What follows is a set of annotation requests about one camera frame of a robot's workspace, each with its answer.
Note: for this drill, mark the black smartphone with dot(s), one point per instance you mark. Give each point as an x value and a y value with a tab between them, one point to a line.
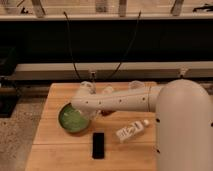
98	147

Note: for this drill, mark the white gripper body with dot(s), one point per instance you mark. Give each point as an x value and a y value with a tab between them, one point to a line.
90	115

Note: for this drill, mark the green ceramic bowl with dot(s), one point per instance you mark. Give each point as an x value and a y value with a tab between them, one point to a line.
71	119

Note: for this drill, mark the clear plastic cup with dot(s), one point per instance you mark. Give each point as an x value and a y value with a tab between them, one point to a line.
136	84

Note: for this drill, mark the wall power outlet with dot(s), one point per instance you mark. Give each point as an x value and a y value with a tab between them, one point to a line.
92	75

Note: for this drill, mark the white plastic bottle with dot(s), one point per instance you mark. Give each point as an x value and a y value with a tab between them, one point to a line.
131	130

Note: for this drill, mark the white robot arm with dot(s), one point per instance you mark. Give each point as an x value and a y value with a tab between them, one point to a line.
184	119

